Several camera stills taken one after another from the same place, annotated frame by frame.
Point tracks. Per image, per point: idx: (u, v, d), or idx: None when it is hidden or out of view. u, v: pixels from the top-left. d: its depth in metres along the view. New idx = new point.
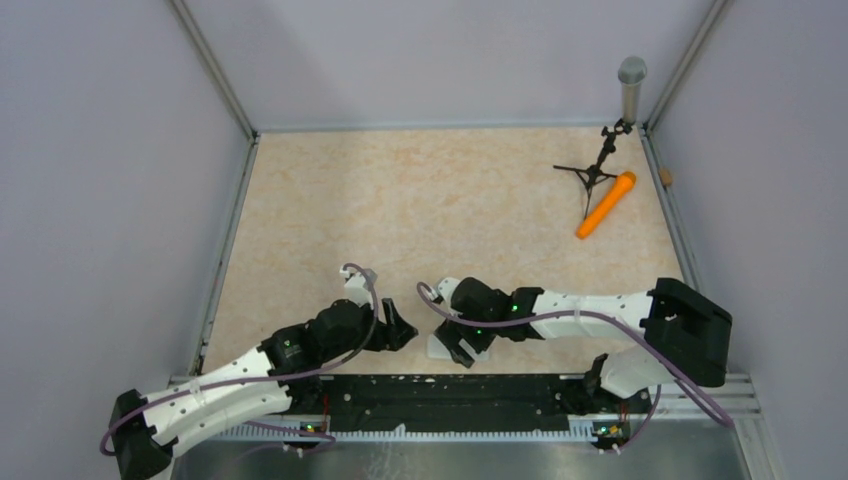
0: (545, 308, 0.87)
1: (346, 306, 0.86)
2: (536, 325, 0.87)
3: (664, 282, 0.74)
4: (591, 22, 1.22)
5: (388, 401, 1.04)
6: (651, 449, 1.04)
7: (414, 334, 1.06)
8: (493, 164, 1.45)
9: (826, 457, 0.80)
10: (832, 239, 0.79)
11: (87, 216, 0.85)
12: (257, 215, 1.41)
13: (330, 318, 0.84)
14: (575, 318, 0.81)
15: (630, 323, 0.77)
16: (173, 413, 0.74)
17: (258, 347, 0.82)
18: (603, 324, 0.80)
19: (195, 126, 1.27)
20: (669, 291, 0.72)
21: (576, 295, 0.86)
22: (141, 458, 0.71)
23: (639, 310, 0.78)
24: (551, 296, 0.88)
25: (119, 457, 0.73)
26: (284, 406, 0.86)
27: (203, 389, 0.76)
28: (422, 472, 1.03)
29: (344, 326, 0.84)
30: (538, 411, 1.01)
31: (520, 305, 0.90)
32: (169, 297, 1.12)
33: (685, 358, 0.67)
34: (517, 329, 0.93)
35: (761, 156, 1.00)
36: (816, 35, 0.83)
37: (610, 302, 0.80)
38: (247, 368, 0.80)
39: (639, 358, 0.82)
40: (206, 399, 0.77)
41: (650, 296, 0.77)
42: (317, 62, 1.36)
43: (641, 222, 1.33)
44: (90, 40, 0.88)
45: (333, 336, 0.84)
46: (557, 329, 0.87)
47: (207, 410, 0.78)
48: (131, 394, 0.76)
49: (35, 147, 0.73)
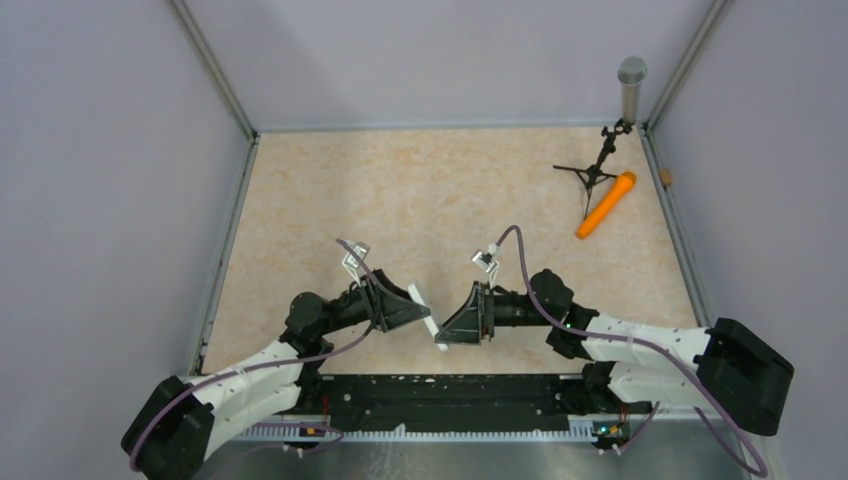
0: (599, 330, 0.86)
1: (303, 302, 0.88)
2: (586, 342, 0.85)
3: (723, 321, 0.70)
4: (591, 23, 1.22)
5: (388, 401, 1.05)
6: (651, 448, 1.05)
7: (418, 313, 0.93)
8: (493, 164, 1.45)
9: (827, 456, 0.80)
10: (831, 239, 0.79)
11: (88, 216, 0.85)
12: (257, 215, 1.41)
13: (295, 322, 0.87)
14: (626, 345, 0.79)
15: (683, 359, 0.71)
16: (223, 393, 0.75)
17: (279, 339, 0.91)
18: (655, 354, 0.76)
19: (195, 125, 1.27)
20: (728, 332, 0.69)
21: (632, 323, 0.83)
22: (202, 437, 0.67)
23: (695, 346, 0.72)
24: (606, 320, 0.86)
25: (160, 451, 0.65)
26: (290, 402, 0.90)
27: (247, 369, 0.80)
28: (422, 472, 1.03)
29: (312, 321, 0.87)
30: (538, 411, 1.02)
31: (574, 323, 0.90)
32: (169, 297, 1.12)
33: (734, 397, 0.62)
34: (568, 344, 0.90)
35: (761, 157, 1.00)
36: (817, 35, 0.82)
37: (666, 336, 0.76)
38: (276, 354, 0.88)
39: (675, 383, 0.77)
40: (250, 379, 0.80)
41: (707, 334, 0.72)
42: (318, 63, 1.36)
43: (640, 222, 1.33)
44: (91, 41, 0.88)
45: (309, 331, 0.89)
46: (609, 353, 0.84)
47: (246, 395, 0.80)
48: (170, 380, 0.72)
49: (36, 148, 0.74)
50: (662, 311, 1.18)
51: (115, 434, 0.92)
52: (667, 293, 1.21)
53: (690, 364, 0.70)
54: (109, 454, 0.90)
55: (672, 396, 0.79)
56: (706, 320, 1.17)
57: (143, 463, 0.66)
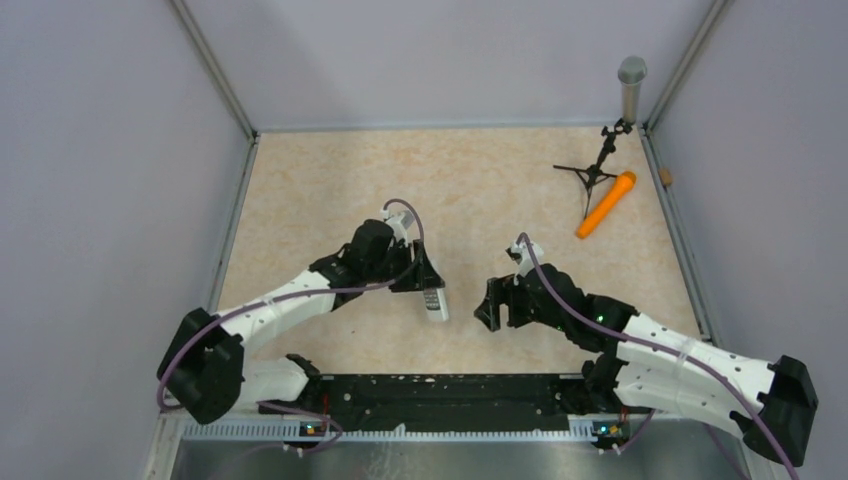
0: (640, 334, 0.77)
1: (378, 222, 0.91)
2: (621, 344, 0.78)
3: (786, 358, 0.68)
4: (591, 22, 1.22)
5: (388, 401, 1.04)
6: (650, 449, 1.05)
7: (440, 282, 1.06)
8: (493, 164, 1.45)
9: (827, 456, 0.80)
10: (831, 240, 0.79)
11: (87, 216, 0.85)
12: (257, 215, 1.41)
13: (369, 232, 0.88)
14: (678, 362, 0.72)
15: (745, 392, 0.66)
16: (252, 324, 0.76)
17: (310, 268, 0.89)
18: (705, 379, 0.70)
19: (194, 125, 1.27)
20: (791, 372, 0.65)
21: (681, 335, 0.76)
22: (234, 363, 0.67)
23: (759, 381, 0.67)
24: (649, 324, 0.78)
25: (192, 382, 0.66)
26: (293, 394, 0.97)
27: (275, 300, 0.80)
28: (422, 472, 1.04)
29: (382, 239, 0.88)
30: (538, 411, 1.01)
31: (604, 317, 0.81)
32: (168, 298, 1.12)
33: (796, 438, 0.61)
34: (592, 339, 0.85)
35: (761, 157, 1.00)
36: (818, 35, 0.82)
37: (724, 362, 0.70)
38: (307, 284, 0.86)
39: (695, 400, 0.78)
40: (279, 310, 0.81)
41: (771, 370, 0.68)
42: (318, 62, 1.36)
43: (641, 222, 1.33)
44: (91, 41, 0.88)
45: (372, 250, 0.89)
46: (644, 361, 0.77)
47: (277, 326, 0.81)
48: (195, 311, 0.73)
49: (35, 148, 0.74)
50: (662, 311, 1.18)
51: (116, 433, 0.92)
52: (667, 293, 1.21)
53: (754, 400, 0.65)
54: (109, 455, 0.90)
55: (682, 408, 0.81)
56: (706, 320, 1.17)
57: (176, 392, 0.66)
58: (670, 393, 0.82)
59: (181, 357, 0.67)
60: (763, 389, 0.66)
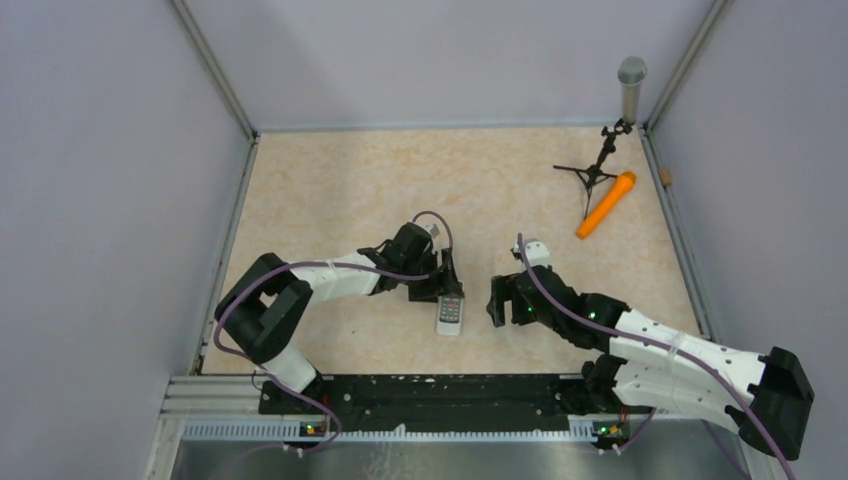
0: (632, 329, 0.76)
1: (416, 225, 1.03)
2: (613, 341, 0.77)
3: (778, 350, 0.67)
4: (591, 22, 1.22)
5: (388, 401, 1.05)
6: (651, 449, 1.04)
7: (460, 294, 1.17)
8: (493, 164, 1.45)
9: (827, 456, 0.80)
10: (831, 240, 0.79)
11: (87, 217, 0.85)
12: (257, 215, 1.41)
13: (412, 231, 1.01)
14: (668, 355, 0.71)
15: (737, 385, 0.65)
16: (316, 276, 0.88)
17: (359, 250, 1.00)
18: (697, 372, 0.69)
19: (194, 126, 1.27)
20: (781, 364, 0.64)
21: (672, 329, 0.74)
22: (297, 305, 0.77)
23: (750, 373, 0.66)
24: (640, 319, 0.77)
25: (248, 323, 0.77)
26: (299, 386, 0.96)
27: (336, 264, 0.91)
28: (422, 472, 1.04)
29: (425, 239, 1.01)
30: (538, 411, 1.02)
31: (597, 313, 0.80)
32: (169, 298, 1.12)
33: (789, 431, 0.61)
34: (586, 336, 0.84)
35: (761, 157, 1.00)
36: (817, 36, 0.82)
37: (715, 355, 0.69)
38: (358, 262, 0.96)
39: (690, 397, 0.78)
40: (337, 274, 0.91)
41: (762, 361, 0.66)
42: (318, 63, 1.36)
43: (641, 222, 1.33)
44: (90, 41, 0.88)
45: (414, 245, 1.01)
46: (637, 356, 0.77)
47: (331, 288, 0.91)
48: (267, 257, 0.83)
49: (35, 148, 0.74)
50: (661, 312, 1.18)
51: (117, 433, 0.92)
52: (667, 293, 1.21)
53: (745, 392, 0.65)
54: (109, 455, 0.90)
55: (680, 404, 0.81)
56: (706, 320, 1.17)
57: (239, 328, 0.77)
58: (667, 392, 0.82)
59: (244, 297, 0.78)
60: (754, 381, 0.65)
